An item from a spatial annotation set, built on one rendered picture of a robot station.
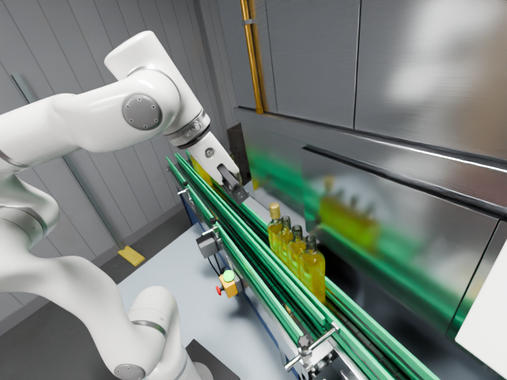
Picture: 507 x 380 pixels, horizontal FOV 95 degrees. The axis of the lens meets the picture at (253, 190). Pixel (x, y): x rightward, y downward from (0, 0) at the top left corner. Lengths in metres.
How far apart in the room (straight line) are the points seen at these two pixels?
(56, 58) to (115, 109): 2.53
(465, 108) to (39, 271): 0.81
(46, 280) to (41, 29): 2.45
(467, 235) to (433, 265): 0.11
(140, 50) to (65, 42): 2.53
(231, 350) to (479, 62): 1.12
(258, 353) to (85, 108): 1.01
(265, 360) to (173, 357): 0.40
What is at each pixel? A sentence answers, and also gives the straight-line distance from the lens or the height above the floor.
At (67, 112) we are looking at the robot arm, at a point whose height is 1.74.
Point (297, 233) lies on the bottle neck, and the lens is 0.70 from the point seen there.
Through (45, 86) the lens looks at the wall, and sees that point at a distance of 2.81.
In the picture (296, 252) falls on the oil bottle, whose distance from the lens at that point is 0.72.
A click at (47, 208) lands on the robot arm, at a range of 0.70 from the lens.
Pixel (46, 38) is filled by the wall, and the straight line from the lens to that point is 2.88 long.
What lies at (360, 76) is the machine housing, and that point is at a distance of 0.60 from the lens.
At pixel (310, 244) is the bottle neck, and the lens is 0.66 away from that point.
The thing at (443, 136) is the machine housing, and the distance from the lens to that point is 0.53.
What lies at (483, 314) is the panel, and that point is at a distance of 0.65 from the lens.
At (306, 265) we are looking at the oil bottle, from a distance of 0.71.
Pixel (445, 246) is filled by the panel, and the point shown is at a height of 1.40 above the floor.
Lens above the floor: 1.77
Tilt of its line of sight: 30 degrees down
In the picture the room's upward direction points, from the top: 11 degrees counter-clockwise
